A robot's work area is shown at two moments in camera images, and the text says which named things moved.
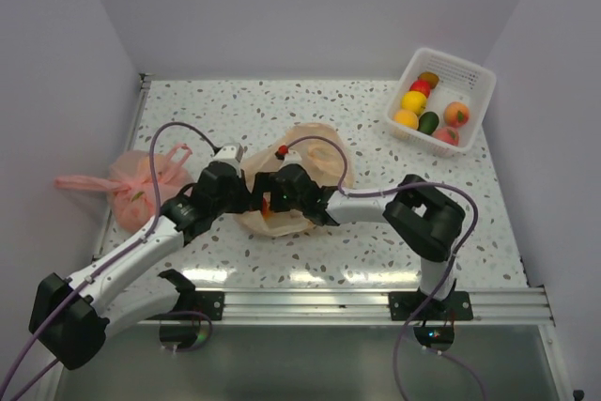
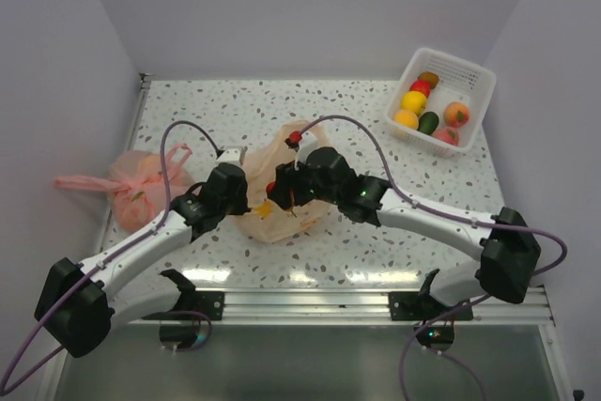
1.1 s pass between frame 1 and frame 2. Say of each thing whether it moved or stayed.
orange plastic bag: moved
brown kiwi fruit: stayed
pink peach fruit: stayed
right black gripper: moved
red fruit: stayed
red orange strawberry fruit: moved
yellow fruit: stayed
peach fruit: stayed
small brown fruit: stayed
